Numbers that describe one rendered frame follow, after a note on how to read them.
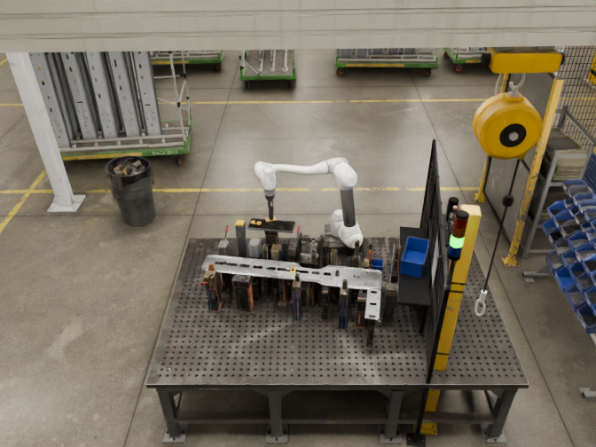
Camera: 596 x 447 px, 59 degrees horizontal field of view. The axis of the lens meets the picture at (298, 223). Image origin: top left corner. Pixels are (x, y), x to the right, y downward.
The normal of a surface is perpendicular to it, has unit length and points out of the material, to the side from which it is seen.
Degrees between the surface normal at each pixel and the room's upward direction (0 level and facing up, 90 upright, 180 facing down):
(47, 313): 0
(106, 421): 0
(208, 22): 90
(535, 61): 90
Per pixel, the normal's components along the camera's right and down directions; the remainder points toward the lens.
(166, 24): -0.01, 0.59
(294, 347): -0.02, -0.80
